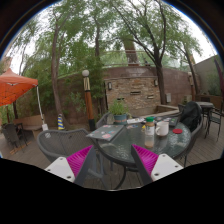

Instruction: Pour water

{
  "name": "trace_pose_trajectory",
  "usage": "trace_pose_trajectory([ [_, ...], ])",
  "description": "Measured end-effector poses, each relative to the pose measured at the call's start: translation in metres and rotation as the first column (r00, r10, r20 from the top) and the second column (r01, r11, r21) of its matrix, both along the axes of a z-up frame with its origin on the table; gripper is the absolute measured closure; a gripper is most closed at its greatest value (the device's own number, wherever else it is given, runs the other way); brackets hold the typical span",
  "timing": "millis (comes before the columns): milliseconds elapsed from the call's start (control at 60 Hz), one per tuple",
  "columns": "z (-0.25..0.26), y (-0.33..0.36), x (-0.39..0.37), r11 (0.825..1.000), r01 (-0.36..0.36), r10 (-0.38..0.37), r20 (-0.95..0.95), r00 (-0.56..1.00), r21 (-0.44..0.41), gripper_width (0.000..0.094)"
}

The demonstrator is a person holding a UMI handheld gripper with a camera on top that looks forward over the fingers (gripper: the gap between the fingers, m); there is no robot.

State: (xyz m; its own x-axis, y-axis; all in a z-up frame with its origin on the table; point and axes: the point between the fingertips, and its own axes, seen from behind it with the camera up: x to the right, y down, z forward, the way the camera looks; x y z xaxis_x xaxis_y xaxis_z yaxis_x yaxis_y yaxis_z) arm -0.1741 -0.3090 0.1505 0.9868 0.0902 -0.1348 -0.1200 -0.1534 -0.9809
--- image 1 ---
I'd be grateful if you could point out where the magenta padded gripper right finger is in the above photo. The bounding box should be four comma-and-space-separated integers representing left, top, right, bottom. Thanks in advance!
131, 144, 182, 185

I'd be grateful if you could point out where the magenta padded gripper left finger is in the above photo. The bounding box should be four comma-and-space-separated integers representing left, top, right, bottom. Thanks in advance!
46, 145, 95, 186

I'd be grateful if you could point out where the clear bottle with green cap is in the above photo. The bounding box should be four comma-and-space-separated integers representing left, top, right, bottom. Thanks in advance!
145, 117, 155, 148

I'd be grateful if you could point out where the grey mesh patio chair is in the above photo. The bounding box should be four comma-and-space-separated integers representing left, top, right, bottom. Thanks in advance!
36, 128, 105, 179

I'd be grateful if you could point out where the round glass patio table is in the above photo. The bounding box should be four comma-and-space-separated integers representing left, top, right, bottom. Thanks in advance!
96, 122, 191, 190

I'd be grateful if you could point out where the white ceramic mug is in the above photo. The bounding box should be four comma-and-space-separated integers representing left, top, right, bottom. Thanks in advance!
155, 121, 169, 136

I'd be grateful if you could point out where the red round coaster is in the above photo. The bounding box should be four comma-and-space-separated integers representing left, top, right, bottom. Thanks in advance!
172, 128, 183, 134

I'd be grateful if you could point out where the blue yellow striped cone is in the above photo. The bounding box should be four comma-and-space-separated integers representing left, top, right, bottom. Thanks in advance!
57, 114, 65, 130

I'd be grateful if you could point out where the grey laptop with stickers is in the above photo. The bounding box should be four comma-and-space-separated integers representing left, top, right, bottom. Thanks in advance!
88, 125, 124, 141

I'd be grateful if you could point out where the open book on table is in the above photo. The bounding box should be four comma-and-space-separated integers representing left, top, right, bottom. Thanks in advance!
127, 117, 145, 124

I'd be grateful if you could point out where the grey patio chair right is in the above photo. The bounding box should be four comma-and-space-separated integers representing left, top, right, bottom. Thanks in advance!
173, 103, 205, 168

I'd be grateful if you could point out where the potted green plant blue pot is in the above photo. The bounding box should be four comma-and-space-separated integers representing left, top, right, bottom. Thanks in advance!
109, 99, 130, 125

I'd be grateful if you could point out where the black backpack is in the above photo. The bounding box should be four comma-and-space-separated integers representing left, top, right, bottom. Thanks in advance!
180, 101, 202, 132

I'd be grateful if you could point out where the dark wicker chair left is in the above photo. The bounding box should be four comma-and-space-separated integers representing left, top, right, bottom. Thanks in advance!
2, 123, 27, 148

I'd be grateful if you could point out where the dark patio table right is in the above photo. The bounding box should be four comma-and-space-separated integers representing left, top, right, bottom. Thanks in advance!
197, 101, 214, 130

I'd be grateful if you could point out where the orange canopy tent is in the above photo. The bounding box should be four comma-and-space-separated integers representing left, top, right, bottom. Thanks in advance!
0, 67, 39, 108

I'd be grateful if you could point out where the brown post lamp white globe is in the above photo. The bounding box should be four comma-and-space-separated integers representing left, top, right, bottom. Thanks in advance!
82, 70, 95, 131

